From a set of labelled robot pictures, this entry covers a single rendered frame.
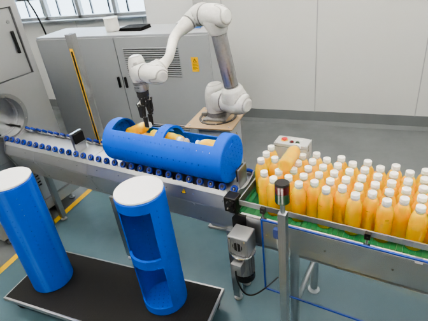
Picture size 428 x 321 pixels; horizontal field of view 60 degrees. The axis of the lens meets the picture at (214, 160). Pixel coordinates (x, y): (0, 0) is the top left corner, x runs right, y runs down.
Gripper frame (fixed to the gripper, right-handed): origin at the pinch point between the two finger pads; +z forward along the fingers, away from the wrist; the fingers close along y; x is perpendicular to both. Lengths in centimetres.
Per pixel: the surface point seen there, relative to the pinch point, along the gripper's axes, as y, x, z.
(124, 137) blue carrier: 15.9, -7.9, 5.5
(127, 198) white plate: 51, 21, 20
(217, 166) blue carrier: 19, 59, 11
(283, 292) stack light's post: 43, 104, 63
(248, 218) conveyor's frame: 28, 80, 34
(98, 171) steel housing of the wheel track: 17, -40, 36
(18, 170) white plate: 53, -70, 20
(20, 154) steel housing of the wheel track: 18, -127, 38
